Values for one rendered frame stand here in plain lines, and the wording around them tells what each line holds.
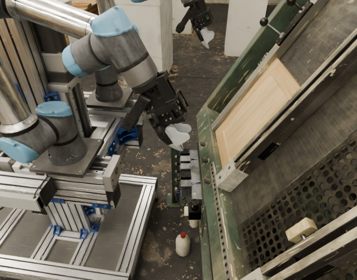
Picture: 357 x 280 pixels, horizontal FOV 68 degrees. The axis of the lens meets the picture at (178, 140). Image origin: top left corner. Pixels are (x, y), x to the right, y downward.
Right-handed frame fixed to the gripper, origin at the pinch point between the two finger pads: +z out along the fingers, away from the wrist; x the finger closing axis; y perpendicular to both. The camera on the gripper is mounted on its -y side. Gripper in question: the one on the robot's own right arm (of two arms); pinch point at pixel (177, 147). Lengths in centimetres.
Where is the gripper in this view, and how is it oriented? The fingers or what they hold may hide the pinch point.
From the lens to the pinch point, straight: 70.2
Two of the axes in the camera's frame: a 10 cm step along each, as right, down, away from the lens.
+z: 4.6, 7.4, 4.9
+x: 1.5, -6.1, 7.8
